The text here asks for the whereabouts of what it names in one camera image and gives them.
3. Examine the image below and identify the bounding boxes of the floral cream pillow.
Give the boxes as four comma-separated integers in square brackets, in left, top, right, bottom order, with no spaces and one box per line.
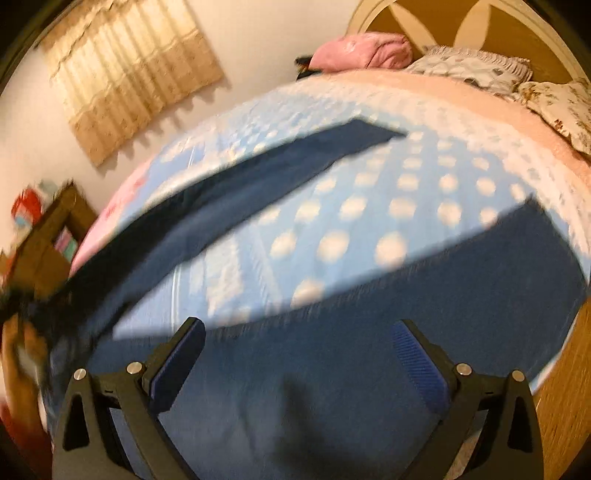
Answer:
[514,79,591,157]

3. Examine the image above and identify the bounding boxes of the stacked boxes under desk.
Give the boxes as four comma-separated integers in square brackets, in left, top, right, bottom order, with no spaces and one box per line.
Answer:
[53,227,78,263]

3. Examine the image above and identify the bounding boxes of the brown cream wooden headboard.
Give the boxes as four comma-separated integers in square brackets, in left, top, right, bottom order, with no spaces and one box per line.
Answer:
[346,0,590,83]

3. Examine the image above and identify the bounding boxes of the dark blue denim jeans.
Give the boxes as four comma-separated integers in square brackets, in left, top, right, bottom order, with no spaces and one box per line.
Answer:
[43,119,587,479]

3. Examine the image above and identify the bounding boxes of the brown wooden desk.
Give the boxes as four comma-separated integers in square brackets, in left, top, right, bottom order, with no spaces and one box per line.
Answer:
[3,181,97,298]

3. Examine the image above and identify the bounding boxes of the red box on desk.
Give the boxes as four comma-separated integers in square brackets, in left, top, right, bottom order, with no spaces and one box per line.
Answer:
[11,187,43,228]

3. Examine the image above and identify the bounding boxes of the person's left hand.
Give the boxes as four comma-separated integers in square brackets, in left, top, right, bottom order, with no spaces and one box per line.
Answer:
[1,315,47,435]

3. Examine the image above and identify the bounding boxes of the grey patterned pillow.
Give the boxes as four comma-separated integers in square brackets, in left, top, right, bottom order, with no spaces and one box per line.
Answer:
[406,45,533,97]

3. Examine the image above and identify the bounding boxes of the beige patterned curtain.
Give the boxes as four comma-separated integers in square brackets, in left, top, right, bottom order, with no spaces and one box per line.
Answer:
[40,0,223,166]

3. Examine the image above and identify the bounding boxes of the blue pink patterned bedspread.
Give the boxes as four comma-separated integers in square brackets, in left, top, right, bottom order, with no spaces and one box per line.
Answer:
[43,68,591,480]

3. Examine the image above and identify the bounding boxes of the dark item beside quilt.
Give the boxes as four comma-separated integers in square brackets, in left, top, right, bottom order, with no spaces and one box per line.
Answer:
[294,56,322,80]

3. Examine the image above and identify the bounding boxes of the pink folded quilt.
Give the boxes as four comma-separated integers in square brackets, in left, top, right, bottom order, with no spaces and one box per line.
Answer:
[310,32,413,73]

